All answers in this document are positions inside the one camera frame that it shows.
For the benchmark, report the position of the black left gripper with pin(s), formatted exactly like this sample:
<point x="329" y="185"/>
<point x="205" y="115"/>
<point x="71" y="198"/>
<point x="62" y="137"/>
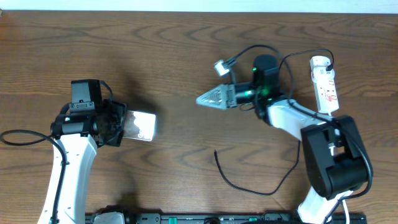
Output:
<point x="117" y="123"/>

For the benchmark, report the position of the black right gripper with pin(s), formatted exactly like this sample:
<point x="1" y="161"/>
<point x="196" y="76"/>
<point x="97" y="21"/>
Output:
<point x="226" y="97"/>

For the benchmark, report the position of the gold Samsung Galaxy smartphone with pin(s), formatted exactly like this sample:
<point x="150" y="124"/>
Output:
<point x="139" y="126"/>

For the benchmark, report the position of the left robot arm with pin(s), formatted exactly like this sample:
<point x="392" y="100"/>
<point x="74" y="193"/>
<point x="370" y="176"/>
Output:
<point x="78" y="131"/>

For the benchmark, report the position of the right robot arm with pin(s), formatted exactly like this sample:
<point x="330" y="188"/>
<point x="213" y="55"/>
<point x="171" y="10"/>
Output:
<point x="337" y="164"/>

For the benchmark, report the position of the white USB charger plug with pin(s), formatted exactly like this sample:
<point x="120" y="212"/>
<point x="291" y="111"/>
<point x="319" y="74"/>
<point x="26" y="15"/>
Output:
<point x="319" y="61"/>

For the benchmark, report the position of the white power strip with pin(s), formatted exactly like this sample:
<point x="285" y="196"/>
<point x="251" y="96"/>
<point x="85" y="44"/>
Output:
<point x="325" y="90"/>

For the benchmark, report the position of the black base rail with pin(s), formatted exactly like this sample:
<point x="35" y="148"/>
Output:
<point x="156" y="218"/>

